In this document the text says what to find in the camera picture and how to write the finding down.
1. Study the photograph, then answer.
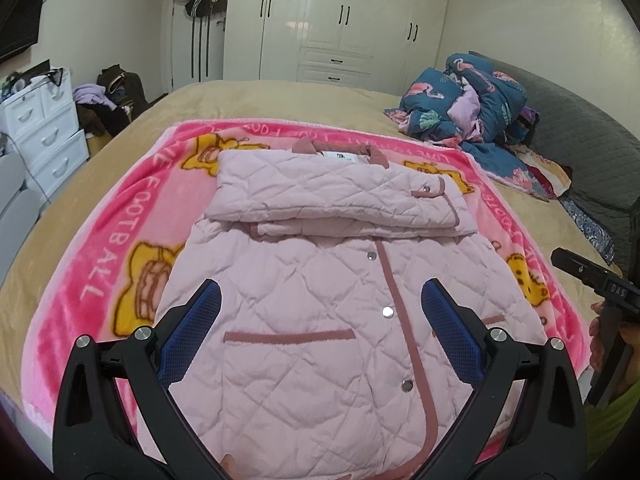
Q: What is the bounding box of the dark clothes pile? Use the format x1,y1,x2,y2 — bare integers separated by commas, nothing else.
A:
74,64,151,136

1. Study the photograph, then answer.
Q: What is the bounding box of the white drawer chest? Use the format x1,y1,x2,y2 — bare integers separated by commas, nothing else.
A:
1,67,89,205

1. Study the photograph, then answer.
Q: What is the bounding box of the yellow red folded blanket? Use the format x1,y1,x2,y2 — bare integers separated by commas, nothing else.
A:
513,144,572,200

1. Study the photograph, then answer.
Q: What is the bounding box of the white door with stripes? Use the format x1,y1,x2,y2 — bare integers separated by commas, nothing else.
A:
169,0,227,90

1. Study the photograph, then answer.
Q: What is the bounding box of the white wardrobe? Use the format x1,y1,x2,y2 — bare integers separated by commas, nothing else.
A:
222,0,448,96

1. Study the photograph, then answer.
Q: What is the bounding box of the blue flamingo print duvet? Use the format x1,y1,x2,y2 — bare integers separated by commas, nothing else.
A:
384,53,552,200

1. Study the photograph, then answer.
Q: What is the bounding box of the lilac garment on pile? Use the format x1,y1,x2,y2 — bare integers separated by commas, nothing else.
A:
73,84,117,110

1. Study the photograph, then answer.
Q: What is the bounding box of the pink quilted jacket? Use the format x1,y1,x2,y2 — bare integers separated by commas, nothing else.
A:
156,146,546,479

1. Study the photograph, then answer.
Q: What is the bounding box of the tan bed cover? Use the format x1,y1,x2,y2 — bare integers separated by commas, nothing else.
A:
0,79,626,411

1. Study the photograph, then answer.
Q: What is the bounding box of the pink cartoon fleece blanket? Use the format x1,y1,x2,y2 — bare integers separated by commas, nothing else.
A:
22,119,588,429

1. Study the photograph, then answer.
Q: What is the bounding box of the grey white cabinet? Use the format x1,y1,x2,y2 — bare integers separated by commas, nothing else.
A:
0,153,40,284

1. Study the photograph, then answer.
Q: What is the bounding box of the black television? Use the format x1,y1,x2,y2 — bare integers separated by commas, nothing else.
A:
0,0,43,63

